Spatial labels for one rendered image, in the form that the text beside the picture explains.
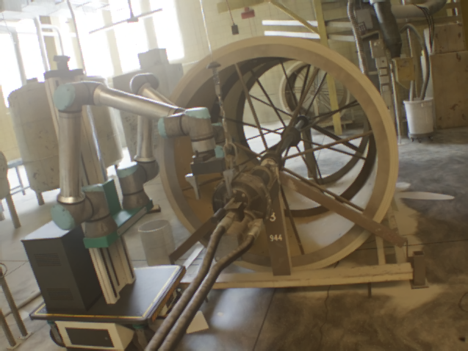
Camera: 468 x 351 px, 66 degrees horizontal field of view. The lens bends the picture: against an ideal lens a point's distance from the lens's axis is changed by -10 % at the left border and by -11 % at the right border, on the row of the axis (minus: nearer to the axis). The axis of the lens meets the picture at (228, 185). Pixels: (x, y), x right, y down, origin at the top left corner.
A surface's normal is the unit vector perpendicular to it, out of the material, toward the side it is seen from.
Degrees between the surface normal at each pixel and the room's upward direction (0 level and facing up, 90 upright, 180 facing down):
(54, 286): 90
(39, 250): 90
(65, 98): 83
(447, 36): 90
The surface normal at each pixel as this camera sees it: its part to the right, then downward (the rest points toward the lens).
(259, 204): -0.29, 0.29
